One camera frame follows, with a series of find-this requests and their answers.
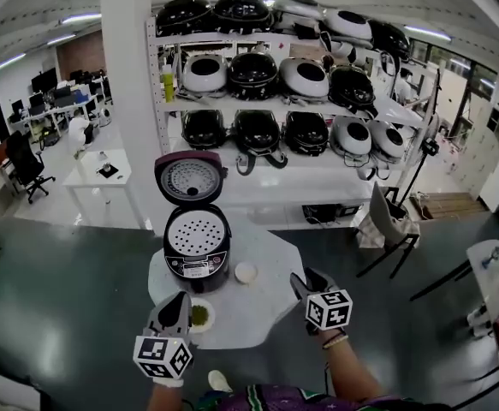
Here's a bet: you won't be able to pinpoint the person's left white shoe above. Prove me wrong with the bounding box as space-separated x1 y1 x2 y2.
207 369 234 394

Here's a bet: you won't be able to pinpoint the black equipment box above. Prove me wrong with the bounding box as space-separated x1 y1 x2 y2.
302 202 364 225

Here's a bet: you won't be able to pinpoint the person's right forearm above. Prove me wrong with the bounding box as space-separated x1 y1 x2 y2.
319 334 389 402

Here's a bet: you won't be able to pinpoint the grey chair with black legs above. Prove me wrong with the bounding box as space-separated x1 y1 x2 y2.
355 181 421 280

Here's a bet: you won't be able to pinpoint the person's left forearm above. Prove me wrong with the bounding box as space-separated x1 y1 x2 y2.
146 384 186 411

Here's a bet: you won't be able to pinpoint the small teal goblet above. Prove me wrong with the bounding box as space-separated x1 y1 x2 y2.
481 245 499 270

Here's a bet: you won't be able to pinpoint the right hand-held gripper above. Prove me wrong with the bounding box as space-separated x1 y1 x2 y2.
289 266 354 337

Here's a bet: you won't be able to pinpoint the beaded bracelets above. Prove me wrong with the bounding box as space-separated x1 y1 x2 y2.
320 330 349 350

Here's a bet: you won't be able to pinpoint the wooden pallet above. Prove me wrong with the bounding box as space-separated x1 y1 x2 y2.
409 191 490 220

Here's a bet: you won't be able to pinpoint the black office chair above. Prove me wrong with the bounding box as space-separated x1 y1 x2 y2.
5 129 56 205

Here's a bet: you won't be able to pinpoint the maroon rice cooker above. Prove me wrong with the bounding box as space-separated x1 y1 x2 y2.
153 151 233 295

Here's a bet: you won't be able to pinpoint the marble table with black legs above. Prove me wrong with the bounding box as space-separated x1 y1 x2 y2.
409 238 499 397

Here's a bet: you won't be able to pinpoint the white plate of green beans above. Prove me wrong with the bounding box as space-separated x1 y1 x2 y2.
187 296 216 334

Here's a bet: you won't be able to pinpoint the purple and green jersey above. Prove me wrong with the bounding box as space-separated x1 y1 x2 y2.
197 383 447 411

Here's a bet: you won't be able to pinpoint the black tripod with camera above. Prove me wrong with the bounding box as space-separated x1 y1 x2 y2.
396 137 441 207

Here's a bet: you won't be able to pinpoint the white perforated steamer tray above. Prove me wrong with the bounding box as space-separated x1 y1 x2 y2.
167 208 227 257

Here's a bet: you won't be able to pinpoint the office desks with monitors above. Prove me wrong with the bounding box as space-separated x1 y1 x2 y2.
9 67 113 136

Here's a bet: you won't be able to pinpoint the white table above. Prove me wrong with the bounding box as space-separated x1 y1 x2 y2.
62 148 143 230

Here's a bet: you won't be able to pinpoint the yellow-green bottle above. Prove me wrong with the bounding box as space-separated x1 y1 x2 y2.
161 64 176 104

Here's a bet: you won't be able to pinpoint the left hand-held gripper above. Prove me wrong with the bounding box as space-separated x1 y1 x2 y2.
132 291 195 381

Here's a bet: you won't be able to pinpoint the white metal shelf rack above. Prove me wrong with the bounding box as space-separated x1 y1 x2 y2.
146 15 443 230

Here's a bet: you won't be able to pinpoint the white wrist strap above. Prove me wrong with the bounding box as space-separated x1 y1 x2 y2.
151 374 185 388

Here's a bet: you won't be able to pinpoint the small white bowl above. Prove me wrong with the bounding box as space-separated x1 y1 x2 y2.
235 260 258 284

